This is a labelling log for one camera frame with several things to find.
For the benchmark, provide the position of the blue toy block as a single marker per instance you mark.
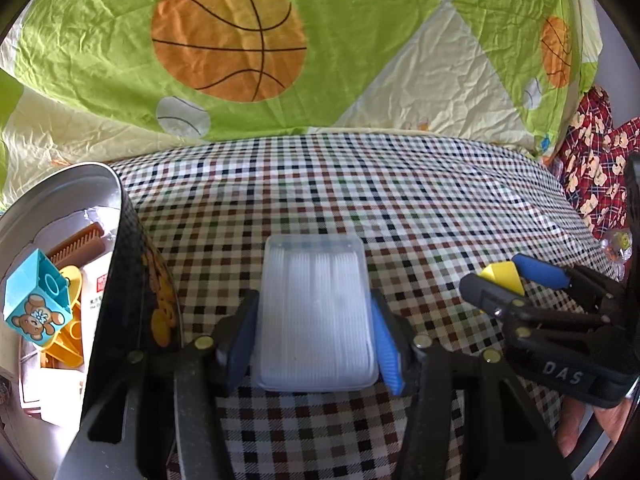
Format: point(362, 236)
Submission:
point(36, 299)

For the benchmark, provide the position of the basketball print bed sheet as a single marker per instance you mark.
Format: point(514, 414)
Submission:
point(101, 80)

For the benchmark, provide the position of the yellow smiley face toy block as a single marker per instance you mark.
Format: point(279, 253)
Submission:
point(66, 347)

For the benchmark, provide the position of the checkered tablecloth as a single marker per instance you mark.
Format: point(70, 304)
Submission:
point(428, 211)

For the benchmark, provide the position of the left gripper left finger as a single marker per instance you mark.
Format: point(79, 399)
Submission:
point(209, 368)

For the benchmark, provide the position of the round metal tin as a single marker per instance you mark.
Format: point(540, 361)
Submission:
point(127, 428)

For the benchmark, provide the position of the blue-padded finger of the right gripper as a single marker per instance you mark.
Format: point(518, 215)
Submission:
point(541, 272)

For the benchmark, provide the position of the yellow toy cube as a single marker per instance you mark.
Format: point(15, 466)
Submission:
point(504, 274)

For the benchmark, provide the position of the patterned rectangular box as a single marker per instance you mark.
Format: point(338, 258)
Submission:
point(94, 276)

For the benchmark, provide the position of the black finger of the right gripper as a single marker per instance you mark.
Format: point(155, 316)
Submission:
point(489, 297)

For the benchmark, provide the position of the clear plastic box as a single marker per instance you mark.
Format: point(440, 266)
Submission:
point(314, 322)

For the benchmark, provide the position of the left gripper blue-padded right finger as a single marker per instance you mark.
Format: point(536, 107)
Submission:
point(415, 367)

